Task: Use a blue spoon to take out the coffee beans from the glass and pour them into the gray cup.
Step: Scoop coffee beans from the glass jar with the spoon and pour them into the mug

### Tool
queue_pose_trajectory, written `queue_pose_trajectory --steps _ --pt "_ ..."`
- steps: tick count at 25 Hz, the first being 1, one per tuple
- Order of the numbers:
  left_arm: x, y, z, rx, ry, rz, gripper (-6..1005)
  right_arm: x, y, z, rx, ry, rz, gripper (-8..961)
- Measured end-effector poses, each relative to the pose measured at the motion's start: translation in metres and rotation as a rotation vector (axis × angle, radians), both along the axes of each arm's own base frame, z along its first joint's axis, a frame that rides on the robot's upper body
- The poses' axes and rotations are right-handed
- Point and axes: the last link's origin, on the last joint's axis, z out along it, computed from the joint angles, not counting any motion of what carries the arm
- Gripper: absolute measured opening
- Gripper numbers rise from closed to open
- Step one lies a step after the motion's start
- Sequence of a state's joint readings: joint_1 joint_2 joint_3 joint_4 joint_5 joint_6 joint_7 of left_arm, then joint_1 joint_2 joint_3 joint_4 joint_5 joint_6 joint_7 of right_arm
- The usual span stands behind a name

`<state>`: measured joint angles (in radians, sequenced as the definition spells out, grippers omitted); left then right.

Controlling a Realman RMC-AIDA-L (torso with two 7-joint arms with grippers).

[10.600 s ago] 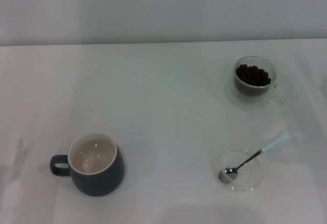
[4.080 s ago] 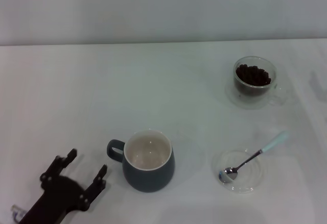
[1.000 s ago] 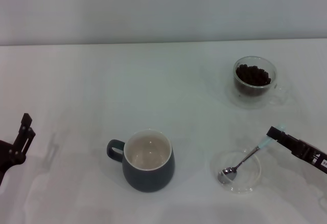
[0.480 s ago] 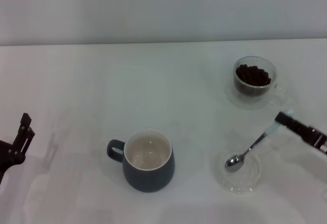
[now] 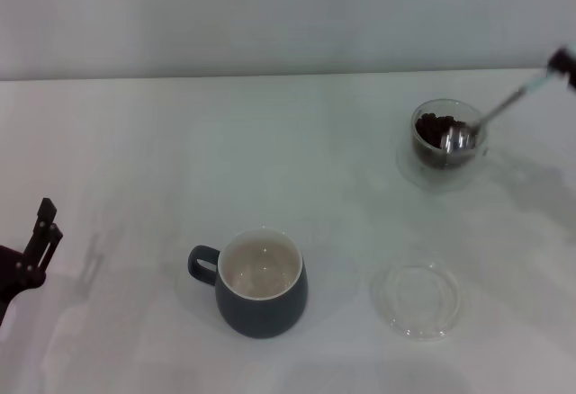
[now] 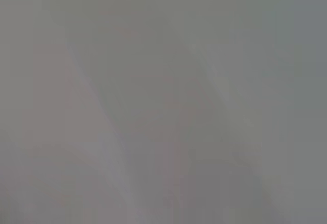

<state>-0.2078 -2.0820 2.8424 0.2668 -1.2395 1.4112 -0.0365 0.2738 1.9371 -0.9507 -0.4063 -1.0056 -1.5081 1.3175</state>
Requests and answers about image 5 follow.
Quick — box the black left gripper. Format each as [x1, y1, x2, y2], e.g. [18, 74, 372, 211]
[0, 198, 65, 328]

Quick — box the steel spoon light blue handle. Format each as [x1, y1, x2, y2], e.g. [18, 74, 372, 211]
[440, 74, 549, 156]

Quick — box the dark grey mug white inside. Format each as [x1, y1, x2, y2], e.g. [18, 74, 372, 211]
[187, 228, 310, 339]

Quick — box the coffee beans pile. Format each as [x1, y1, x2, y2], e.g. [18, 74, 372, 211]
[414, 112, 469, 148]

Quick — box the clear glass saucer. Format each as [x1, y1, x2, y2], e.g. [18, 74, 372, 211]
[369, 258, 462, 342]
[395, 140, 492, 193]

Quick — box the clear glass cup with handle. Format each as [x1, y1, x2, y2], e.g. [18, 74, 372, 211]
[409, 98, 491, 175]

